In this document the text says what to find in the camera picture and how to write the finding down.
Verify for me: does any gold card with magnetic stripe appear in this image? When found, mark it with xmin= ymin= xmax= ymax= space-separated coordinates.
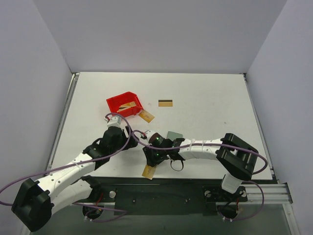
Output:
xmin=158 ymin=99 xmax=173 ymax=107

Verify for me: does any red plastic bin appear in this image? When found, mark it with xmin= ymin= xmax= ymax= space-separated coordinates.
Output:
xmin=106 ymin=92 xmax=144 ymax=118

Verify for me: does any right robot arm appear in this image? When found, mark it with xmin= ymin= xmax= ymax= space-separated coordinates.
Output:
xmin=142 ymin=130 xmax=258 ymax=200

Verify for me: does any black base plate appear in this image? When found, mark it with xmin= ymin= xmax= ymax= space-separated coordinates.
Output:
xmin=80 ymin=176 xmax=247 ymax=215

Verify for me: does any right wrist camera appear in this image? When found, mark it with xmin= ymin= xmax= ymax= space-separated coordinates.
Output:
xmin=141 ymin=130 xmax=155 ymax=140

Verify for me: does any aluminium frame rail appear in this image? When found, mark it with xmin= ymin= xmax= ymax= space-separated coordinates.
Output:
xmin=29 ymin=183 xmax=293 ymax=206

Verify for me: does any gold card inside bin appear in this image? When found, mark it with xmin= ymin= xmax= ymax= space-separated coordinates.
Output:
xmin=117 ymin=101 xmax=136 ymax=113

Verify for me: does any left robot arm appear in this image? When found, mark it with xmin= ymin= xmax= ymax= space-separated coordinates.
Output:
xmin=11 ymin=126 xmax=137 ymax=232

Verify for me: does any gold vip card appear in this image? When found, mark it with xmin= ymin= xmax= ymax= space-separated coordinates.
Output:
xmin=142 ymin=165 xmax=157 ymax=180
xmin=138 ymin=110 xmax=155 ymax=123

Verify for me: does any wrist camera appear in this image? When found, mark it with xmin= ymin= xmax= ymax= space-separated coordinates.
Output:
xmin=105 ymin=116 xmax=122 ymax=128
xmin=141 ymin=130 xmax=155 ymax=140

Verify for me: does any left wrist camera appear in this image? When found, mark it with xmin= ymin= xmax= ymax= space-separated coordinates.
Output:
xmin=105 ymin=116 xmax=122 ymax=128

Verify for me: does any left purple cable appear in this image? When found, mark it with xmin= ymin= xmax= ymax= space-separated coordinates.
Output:
xmin=0 ymin=113 xmax=137 ymax=222

